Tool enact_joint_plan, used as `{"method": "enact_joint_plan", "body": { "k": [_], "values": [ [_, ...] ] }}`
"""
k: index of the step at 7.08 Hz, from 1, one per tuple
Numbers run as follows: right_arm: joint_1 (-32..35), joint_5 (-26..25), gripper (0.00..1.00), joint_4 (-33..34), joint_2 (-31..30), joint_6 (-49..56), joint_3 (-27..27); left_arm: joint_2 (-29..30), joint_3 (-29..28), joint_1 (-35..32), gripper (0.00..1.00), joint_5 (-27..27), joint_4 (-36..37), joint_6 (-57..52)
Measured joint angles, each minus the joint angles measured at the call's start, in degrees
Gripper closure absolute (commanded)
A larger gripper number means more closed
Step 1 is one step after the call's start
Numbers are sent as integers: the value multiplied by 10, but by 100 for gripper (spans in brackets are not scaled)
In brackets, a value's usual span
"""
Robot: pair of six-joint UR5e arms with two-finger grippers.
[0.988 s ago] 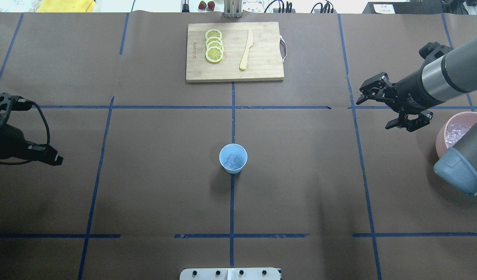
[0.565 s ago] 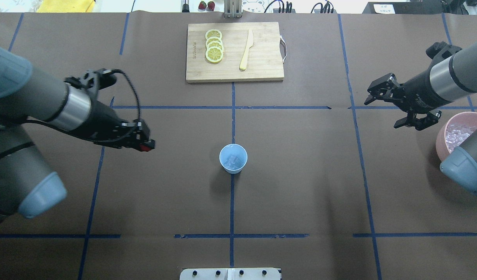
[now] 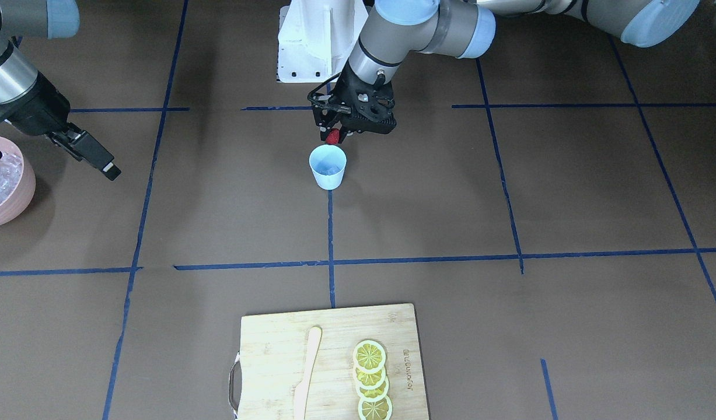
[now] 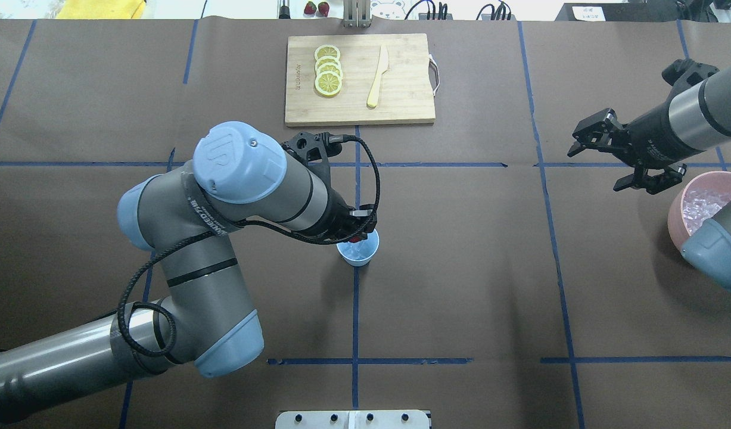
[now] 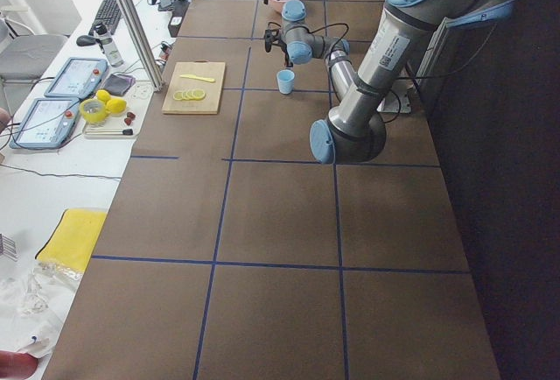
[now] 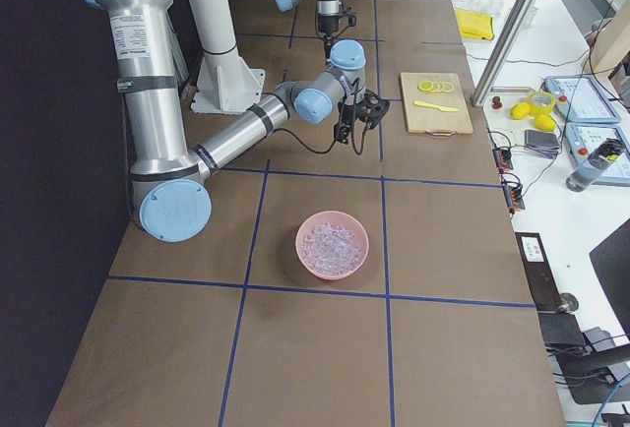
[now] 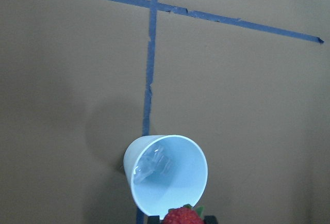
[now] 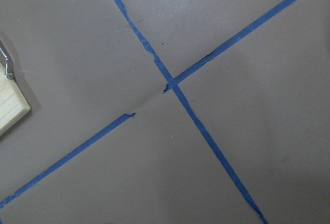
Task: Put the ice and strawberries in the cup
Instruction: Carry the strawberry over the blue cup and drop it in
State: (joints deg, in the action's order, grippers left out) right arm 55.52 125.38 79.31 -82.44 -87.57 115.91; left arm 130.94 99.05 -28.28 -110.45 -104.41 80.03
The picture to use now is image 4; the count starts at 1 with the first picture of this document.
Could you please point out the yellow plastic knife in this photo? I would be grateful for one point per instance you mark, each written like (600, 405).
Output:
(374, 95)

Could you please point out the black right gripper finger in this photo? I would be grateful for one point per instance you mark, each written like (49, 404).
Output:
(603, 132)
(670, 176)

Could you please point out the yellow cloth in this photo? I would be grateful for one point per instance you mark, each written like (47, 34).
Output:
(101, 10)

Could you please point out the lemon slice top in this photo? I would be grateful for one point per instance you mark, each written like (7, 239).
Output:
(327, 50)

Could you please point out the white bear coaster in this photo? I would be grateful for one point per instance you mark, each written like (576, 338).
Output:
(392, 10)

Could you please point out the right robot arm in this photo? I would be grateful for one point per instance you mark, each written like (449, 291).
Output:
(695, 117)

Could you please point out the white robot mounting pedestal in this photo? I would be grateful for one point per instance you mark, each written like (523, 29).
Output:
(379, 418)

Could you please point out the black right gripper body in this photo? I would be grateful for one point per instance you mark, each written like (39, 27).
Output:
(649, 134)

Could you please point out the wooden cutting board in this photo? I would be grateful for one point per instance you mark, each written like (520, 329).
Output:
(406, 94)

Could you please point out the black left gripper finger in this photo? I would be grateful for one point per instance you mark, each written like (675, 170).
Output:
(364, 230)
(369, 210)

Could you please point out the clear ice cube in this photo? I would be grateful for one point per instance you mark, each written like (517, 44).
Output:
(357, 252)

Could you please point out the light blue cup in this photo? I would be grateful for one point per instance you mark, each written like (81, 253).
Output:
(373, 241)

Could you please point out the lemon slice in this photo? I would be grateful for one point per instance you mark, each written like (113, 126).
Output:
(327, 50)
(331, 70)
(325, 60)
(328, 85)

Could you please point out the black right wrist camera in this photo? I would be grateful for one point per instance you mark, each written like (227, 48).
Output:
(683, 74)

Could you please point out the pile of clear ice cubes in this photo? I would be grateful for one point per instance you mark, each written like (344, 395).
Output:
(699, 204)

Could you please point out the aluminium frame post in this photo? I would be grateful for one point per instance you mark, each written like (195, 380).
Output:
(357, 14)

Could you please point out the white plastic bag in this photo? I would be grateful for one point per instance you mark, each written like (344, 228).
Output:
(30, 9)

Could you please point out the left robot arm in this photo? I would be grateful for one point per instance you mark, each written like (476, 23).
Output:
(189, 303)

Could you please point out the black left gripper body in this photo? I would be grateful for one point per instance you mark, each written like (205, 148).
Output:
(339, 218)

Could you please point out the pink bowl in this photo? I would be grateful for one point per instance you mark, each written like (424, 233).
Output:
(719, 180)

